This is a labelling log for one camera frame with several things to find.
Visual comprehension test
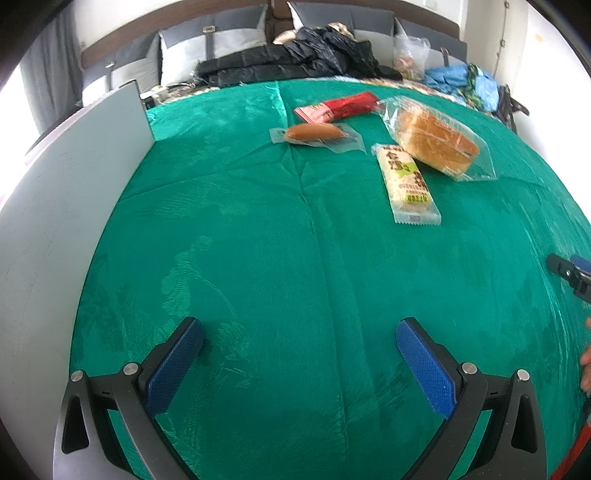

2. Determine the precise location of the clear plastic bag of food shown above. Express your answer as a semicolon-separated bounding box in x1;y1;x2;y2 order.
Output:
392;34;431;80

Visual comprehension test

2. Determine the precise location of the blue cloth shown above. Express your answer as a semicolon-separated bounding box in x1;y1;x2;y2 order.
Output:
422;64;499;112

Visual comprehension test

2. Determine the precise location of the bread loaf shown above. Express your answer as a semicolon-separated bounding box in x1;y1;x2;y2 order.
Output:
375;96;497;183

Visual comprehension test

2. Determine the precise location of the dark wooden chair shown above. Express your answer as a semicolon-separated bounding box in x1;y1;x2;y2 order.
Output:
496;83;532;134

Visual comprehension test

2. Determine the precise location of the person's right hand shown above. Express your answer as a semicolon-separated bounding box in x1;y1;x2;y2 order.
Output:
581;318;591;394

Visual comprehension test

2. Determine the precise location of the grey curtain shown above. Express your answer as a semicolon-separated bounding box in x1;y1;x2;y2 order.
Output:
21;9;86;134

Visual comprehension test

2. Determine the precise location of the red snack packet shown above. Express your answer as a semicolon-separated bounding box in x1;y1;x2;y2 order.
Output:
294;91;382;124

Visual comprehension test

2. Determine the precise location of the black puffer jacket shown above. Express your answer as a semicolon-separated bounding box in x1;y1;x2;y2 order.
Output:
193;25;402;88

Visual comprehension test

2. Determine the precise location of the floral bed sheet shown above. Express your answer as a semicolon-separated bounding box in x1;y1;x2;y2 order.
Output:
360;76;499;116

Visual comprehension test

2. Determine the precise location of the green and white snack bar packet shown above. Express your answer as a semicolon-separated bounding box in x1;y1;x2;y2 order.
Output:
372;143;441;226

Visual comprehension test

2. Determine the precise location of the red strap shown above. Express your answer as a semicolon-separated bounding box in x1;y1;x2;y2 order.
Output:
551;415;591;480

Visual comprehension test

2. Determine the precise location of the sausage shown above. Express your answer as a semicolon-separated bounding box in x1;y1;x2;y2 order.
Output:
269;122;363;153

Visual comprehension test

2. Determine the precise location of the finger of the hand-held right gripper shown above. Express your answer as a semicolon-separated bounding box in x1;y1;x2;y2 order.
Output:
547;253;591;303

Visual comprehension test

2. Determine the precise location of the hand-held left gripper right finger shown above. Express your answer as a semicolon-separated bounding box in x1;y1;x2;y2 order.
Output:
396;318;548;480

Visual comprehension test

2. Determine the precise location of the white board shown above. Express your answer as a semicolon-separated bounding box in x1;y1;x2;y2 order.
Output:
0;79;155;462

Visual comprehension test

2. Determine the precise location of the green patterned bedspread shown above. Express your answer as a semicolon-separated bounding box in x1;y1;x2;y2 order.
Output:
69;78;591;480

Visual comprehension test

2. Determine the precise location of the grey and white pillow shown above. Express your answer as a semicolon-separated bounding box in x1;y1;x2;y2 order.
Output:
287;1;395;47
394;18;462;68

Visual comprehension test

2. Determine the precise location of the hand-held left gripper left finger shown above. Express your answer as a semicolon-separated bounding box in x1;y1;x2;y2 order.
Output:
53;316;205;480

